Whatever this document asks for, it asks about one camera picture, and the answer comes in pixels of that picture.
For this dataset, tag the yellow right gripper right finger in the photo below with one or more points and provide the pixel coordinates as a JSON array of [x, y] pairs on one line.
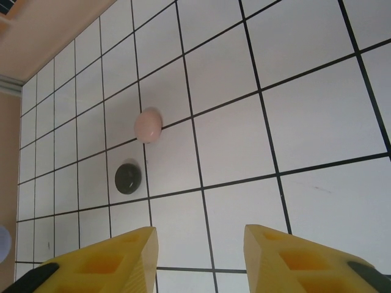
[[305, 268]]

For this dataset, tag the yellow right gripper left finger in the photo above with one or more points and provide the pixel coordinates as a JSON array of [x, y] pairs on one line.
[[91, 268]]

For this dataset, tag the purple round charging case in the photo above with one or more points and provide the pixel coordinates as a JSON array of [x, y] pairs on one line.
[[3, 244]]

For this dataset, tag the black round charging case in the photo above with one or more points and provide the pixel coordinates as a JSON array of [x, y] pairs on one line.
[[128, 178]]

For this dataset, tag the pink round charging case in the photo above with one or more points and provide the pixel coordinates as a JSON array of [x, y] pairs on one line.
[[148, 125]]

